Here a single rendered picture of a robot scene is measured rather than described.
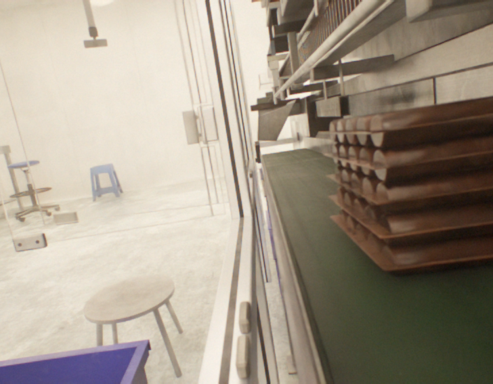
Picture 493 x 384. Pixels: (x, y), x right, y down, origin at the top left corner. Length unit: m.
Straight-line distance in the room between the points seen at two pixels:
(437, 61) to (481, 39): 0.10
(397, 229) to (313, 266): 0.05
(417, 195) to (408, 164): 0.01
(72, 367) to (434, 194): 0.66
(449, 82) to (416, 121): 0.38
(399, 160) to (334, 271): 0.07
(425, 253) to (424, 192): 0.03
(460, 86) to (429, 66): 0.08
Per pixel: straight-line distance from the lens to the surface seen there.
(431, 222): 0.18
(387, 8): 0.43
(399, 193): 0.17
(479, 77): 0.50
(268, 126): 1.31
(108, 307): 1.28
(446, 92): 0.56
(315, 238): 0.25
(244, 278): 0.43
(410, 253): 0.18
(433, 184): 0.18
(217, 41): 0.66
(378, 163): 0.18
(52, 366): 0.75
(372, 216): 0.20
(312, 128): 1.79
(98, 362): 0.72
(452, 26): 0.91
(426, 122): 0.17
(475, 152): 0.18
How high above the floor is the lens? 0.77
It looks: 11 degrees down
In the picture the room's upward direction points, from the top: 9 degrees counter-clockwise
